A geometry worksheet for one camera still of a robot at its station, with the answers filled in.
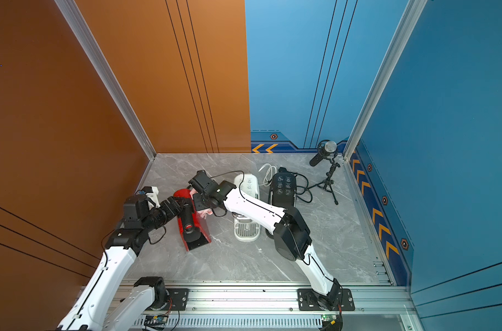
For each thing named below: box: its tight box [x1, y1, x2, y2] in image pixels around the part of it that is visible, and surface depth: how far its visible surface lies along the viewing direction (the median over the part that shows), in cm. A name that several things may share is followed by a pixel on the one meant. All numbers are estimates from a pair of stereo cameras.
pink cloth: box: [197, 208, 214, 220], surface depth 81 cm
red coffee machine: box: [173, 188, 212, 252], surface depth 76 cm
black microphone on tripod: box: [306, 139, 341, 206], surface depth 93 cm
